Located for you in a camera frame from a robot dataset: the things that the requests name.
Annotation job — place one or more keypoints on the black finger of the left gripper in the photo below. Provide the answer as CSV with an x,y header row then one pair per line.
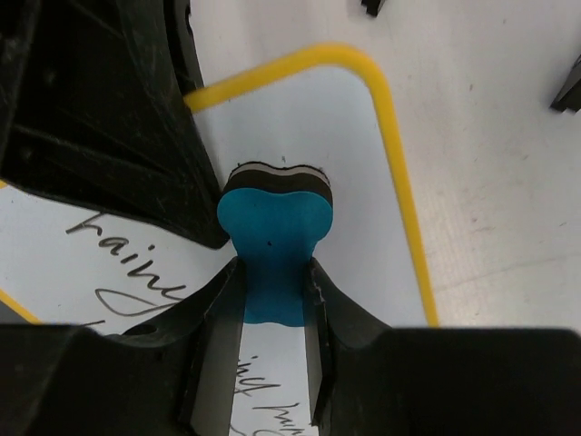
x,y
93,112

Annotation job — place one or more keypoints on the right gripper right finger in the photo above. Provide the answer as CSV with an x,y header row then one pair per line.
x,y
349,361

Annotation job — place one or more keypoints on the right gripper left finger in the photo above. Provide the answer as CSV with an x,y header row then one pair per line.
x,y
184,361

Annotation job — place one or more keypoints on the blue whiteboard eraser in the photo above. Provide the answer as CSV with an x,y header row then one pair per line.
x,y
275,217

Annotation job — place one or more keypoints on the yellow framed whiteboard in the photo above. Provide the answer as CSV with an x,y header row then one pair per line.
x,y
69,380

